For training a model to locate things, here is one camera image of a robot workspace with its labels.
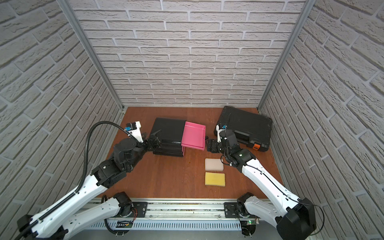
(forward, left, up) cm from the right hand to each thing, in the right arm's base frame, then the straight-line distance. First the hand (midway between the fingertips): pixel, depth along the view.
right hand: (213, 141), depth 79 cm
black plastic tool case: (+16, -31, -14) cm, 37 cm away
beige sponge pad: (-6, -1, -18) cm, 19 cm away
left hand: (0, +28, +13) cm, 31 cm away
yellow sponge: (-15, 0, -17) cm, 23 cm away
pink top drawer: (+9, +11, -7) cm, 15 cm away
